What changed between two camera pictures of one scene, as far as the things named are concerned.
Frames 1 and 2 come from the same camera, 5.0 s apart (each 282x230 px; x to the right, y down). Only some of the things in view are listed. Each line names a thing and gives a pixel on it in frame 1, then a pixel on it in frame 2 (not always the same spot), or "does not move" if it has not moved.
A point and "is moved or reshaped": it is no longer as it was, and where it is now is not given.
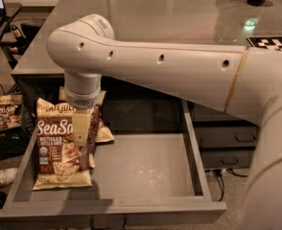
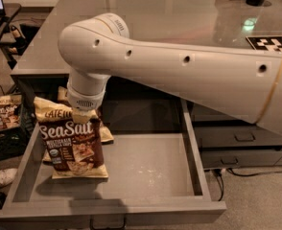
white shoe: [6, 176] does not move
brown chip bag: [94, 118] to [61, 95]
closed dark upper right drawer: [203, 113] does not move
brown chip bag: [58, 163] is moved or reshaped
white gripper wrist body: [82, 101] does not move
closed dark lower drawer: [226, 159] does not move
